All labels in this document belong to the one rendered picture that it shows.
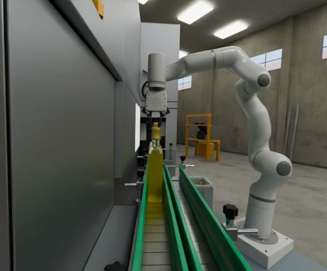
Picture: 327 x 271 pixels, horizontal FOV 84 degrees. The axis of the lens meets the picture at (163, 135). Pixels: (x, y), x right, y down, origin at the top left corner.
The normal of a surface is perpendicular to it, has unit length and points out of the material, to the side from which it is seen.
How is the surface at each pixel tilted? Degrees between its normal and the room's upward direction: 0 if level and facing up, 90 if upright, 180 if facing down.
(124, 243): 0
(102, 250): 0
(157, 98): 90
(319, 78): 90
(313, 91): 90
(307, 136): 90
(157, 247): 0
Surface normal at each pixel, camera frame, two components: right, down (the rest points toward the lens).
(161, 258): 0.03, -1.00
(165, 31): 0.06, 0.07
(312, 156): -0.83, 0.01
